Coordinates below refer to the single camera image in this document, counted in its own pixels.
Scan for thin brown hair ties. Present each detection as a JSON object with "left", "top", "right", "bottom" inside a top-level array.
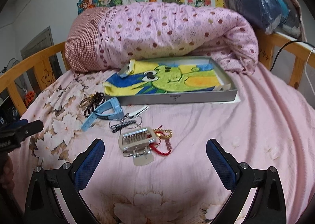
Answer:
[{"left": 80, "top": 95, "right": 96, "bottom": 109}]

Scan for black beaded bracelet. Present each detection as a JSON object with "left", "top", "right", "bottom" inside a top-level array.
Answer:
[{"left": 83, "top": 91, "right": 106, "bottom": 118}]

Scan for light blue kids smartwatch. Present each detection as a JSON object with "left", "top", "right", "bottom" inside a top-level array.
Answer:
[{"left": 81, "top": 97, "right": 124, "bottom": 132}]

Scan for black white braided keychain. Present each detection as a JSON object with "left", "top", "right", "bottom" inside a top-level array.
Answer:
[{"left": 108, "top": 113, "right": 143, "bottom": 133}]

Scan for beige metal hair claw clip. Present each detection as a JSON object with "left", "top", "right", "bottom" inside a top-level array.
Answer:
[{"left": 118, "top": 127, "right": 157, "bottom": 166}]

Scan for red string gold bracelet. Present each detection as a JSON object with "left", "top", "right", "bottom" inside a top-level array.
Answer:
[{"left": 147, "top": 125, "right": 174, "bottom": 157}]

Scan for white alligator hair clip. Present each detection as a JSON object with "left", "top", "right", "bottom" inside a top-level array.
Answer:
[{"left": 128, "top": 105, "right": 149, "bottom": 119}]

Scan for person's left hand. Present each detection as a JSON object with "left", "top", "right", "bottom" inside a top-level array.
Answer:
[{"left": 1, "top": 156, "right": 14, "bottom": 193}]

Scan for grey door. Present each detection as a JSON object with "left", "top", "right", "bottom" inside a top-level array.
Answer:
[{"left": 20, "top": 26, "right": 64, "bottom": 94}]

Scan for pink floral bed sheet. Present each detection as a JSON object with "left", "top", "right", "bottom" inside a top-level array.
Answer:
[{"left": 10, "top": 65, "right": 314, "bottom": 223}]

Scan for rolled pink dotted quilt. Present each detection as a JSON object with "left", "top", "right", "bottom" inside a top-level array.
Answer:
[{"left": 65, "top": 2, "right": 258, "bottom": 74}]

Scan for grey shallow cardboard box tray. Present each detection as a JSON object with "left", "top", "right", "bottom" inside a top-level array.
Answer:
[{"left": 104, "top": 56, "right": 240, "bottom": 105}]

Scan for colourful frog crayon drawing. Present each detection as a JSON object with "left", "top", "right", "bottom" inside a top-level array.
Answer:
[{"left": 103, "top": 60, "right": 221, "bottom": 96}]

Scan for blue bundle in plastic bag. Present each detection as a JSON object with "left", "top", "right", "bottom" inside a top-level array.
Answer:
[{"left": 224, "top": 0, "right": 302, "bottom": 39}]

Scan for black power cable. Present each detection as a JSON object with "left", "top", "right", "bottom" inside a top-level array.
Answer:
[{"left": 269, "top": 40, "right": 315, "bottom": 72}]

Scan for white cable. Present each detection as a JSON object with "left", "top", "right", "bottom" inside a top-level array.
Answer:
[{"left": 304, "top": 47, "right": 315, "bottom": 89}]

